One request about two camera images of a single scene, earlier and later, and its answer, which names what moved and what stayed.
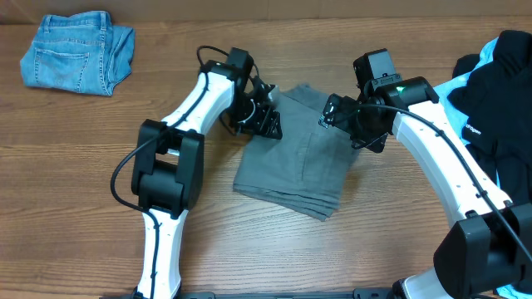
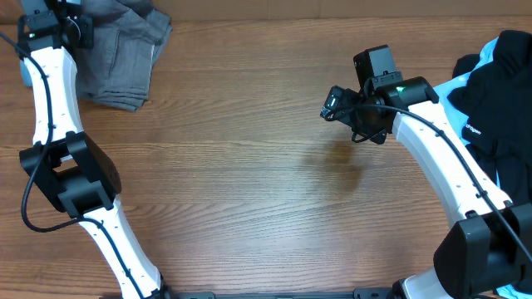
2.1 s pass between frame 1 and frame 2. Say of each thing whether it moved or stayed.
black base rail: stayed
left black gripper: moved
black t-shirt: stayed
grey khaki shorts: moved
